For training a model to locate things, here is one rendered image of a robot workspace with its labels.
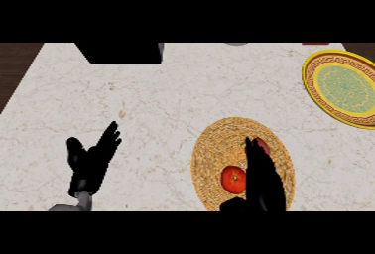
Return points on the black appliance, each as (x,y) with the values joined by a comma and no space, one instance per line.
(122,53)

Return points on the red-brown object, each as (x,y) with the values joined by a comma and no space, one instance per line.
(315,43)

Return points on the round woven straw placemat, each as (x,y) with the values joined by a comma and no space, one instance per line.
(215,158)

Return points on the red tomato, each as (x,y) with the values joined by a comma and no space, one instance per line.
(234,179)

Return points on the dark red round fruit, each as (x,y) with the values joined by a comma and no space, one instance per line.
(265,145)

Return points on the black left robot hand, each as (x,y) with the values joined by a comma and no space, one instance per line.
(94,160)

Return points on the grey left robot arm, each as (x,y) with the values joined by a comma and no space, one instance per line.
(79,203)

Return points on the yellow patterned green-centred plate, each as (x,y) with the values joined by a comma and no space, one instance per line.
(345,87)

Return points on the grey object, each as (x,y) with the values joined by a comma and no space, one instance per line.
(237,43)

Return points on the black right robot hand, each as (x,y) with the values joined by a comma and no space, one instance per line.
(263,182)

